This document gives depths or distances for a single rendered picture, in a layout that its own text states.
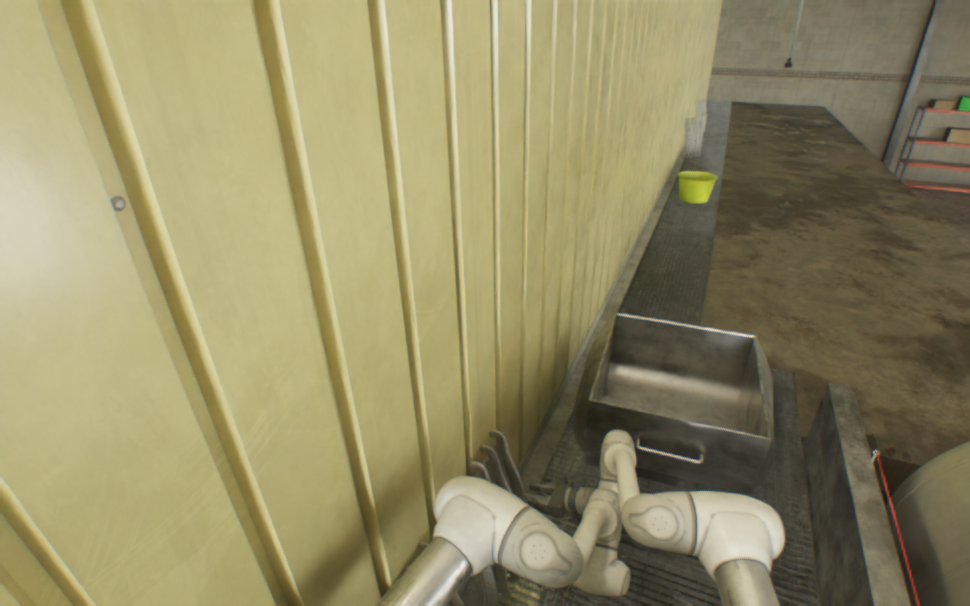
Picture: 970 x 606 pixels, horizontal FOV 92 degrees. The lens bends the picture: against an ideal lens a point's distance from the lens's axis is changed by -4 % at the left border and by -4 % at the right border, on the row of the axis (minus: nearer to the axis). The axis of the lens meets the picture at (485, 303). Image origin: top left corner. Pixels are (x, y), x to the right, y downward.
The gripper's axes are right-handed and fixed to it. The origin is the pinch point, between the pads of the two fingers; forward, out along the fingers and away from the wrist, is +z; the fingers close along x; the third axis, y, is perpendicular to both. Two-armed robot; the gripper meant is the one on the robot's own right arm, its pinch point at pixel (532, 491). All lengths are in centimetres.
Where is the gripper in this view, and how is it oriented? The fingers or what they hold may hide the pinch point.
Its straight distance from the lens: 187.8
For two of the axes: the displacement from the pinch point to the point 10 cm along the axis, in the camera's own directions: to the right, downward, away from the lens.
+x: -4.2, 4.5, -7.9
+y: -2.3, -8.9, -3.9
